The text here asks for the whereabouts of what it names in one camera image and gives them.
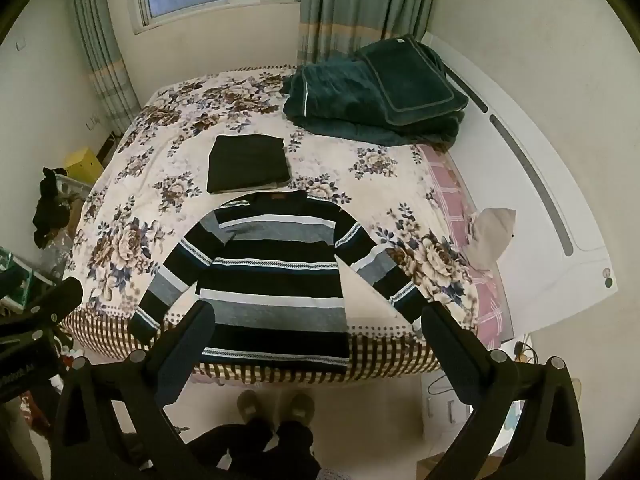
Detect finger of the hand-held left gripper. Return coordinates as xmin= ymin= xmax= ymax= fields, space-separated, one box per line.
xmin=19 ymin=276 xmax=84 ymax=332

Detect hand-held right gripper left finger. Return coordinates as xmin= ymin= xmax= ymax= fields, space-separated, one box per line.
xmin=52 ymin=300 xmax=217 ymax=480

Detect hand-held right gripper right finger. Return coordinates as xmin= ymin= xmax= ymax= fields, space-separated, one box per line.
xmin=421 ymin=302 xmax=587 ymax=480

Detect striped knit sweater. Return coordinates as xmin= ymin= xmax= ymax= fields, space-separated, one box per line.
xmin=127 ymin=189 xmax=431 ymax=372

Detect pile of black clothes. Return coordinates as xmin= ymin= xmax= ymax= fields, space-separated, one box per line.
xmin=32 ymin=167 xmax=74 ymax=249

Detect green box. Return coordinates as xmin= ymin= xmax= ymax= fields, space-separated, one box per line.
xmin=0 ymin=247 xmax=37 ymax=312

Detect white bedside cabinet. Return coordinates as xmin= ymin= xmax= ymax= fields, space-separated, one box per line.
xmin=421 ymin=336 xmax=533 ymax=442

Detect clear plastic storage box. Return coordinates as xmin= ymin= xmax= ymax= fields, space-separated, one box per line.
xmin=39 ymin=175 xmax=97 ymax=282

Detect grey slipper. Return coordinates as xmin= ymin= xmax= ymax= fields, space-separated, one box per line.
xmin=283 ymin=391 xmax=316 ymax=426
xmin=236 ymin=389 xmax=262 ymax=423

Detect beige cloth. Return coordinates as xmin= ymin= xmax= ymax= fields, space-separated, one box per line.
xmin=467 ymin=207 xmax=517 ymax=272

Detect person's black pants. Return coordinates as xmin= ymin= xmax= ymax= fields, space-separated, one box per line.
xmin=184 ymin=416 xmax=322 ymax=480

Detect yellow box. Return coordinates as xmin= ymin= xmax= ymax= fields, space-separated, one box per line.
xmin=63 ymin=147 xmax=105 ymax=187

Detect pink plaid sheet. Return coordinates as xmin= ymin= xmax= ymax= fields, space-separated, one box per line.
xmin=414 ymin=142 xmax=517 ymax=352

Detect white brown striped cloth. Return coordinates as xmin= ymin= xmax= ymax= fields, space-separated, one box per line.
xmin=57 ymin=64 xmax=482 ymax=387

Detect white bed headboard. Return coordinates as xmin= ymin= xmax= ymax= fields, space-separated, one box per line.
xmin=420 ymin=30 xmax=614 ymax=337

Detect folded black garment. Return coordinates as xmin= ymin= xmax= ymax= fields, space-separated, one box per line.
xmin=206 ymin=134 xmax=292 ymax=195

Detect green striped curtain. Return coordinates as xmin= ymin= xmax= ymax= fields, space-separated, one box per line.
xmin=69 ymin=0 xmax=144 ymax=137
xmin=297 ymin=0 xmax=442 ymax=69

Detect folded dark green quilt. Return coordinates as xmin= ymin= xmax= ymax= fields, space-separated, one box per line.
xmin=279 ymin=59 xmax=469 ymax=149

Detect dark green pillow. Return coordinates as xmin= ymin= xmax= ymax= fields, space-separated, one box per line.
xmin=354 ymin=34 xmax=469 ymax=127

